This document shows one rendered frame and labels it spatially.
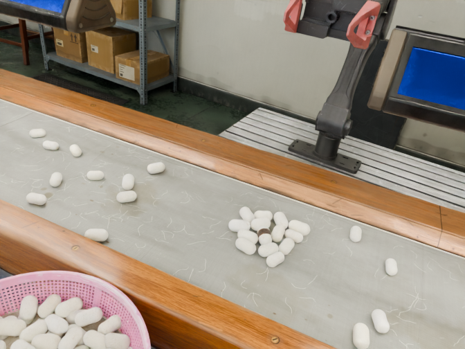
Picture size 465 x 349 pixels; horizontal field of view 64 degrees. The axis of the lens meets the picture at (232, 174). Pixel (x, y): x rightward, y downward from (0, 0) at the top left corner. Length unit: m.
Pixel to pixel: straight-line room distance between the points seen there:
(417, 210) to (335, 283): 0.27
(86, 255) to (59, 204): 0.16
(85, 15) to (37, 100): 0.57
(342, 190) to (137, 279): 0.44
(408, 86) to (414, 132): 2.32
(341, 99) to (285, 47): 1.79
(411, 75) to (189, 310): 0.36
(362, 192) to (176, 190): 0.37
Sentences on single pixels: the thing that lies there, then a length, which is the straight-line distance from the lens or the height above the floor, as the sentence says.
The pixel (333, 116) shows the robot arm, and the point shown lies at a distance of 0.99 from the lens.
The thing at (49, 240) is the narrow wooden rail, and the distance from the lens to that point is 0.60.
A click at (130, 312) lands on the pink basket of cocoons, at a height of 0.76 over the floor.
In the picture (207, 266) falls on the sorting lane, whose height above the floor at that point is 0.74.
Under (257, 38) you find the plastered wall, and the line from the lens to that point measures 2.84.
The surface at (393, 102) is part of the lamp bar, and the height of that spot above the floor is 1.05.
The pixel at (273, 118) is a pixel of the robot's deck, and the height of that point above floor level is 0.67.
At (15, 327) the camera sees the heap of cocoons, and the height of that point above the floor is 0.74.
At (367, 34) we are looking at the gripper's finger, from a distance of 0.64.
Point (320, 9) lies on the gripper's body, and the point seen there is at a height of 1.08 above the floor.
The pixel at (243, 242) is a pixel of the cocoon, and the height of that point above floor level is 0.76.
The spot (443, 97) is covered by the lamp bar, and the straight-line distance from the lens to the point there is 0.39.
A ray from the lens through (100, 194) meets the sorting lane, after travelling 0.72.
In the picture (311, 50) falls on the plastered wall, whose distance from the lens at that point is 2.70.
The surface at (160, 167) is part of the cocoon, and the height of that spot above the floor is 0.76.
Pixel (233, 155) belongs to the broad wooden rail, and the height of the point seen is 0.76.
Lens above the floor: 1.16
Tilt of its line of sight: 33 degrees down
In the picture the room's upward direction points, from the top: 8 degrees clockwise
